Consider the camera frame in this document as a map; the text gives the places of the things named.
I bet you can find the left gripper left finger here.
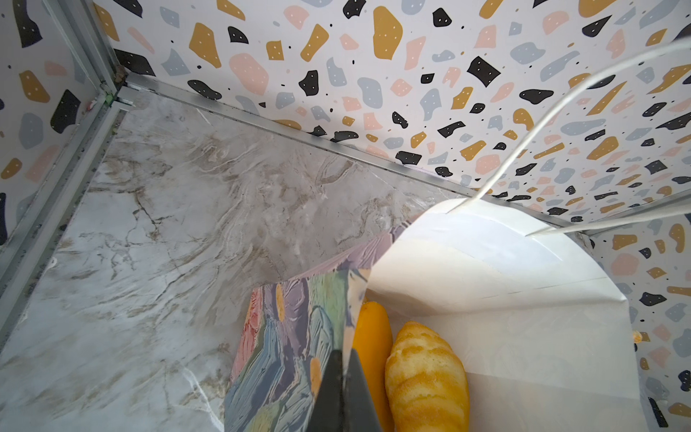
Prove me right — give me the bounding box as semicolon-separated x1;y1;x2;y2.
306;350;344;432

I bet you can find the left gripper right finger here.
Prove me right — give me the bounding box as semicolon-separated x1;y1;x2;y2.
343;349;383;432

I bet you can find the striped croissant roll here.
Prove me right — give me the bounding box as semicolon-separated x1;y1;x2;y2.
384;321;470;431

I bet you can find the golden shell bread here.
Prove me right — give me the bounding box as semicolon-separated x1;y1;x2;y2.
353;302;395;432

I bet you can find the floral paper gift bag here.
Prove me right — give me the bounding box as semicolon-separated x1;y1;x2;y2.
222;37;691;432

